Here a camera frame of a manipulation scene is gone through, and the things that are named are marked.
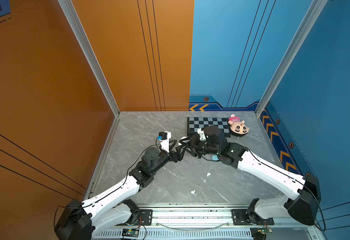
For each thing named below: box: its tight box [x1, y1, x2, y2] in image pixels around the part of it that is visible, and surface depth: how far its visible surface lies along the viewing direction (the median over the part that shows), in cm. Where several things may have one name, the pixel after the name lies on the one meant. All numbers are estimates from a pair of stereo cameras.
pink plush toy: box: [227, 113, 250, 137], surface depth 104 cm
